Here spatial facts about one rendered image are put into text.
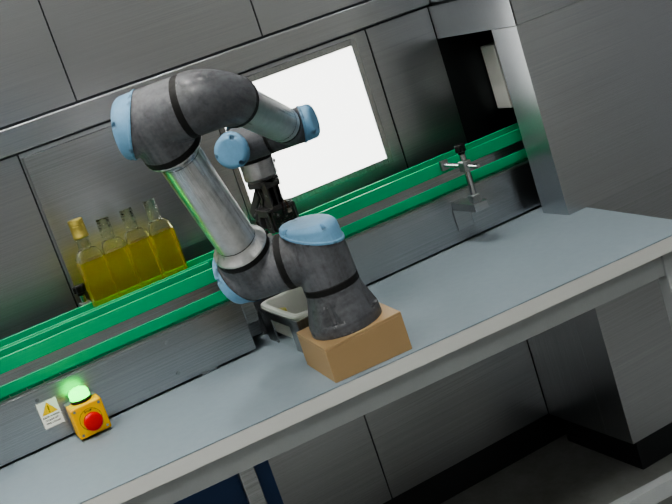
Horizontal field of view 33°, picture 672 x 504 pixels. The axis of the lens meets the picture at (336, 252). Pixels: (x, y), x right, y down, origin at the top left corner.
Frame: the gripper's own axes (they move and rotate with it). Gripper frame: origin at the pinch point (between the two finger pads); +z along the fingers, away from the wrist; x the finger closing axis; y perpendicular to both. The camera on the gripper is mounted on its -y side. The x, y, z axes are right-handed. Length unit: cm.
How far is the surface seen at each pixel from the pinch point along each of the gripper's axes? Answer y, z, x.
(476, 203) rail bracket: 0, 6, 52
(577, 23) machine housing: 6, -27, 90
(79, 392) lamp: 2, 7, -54
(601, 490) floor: 1, 92, 62
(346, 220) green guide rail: -13.5, 0.1, 23.1
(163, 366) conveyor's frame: -2.9, 11.1, -34.6
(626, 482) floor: 4, 92, 69
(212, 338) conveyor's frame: -2.7, 10.0, -22.0
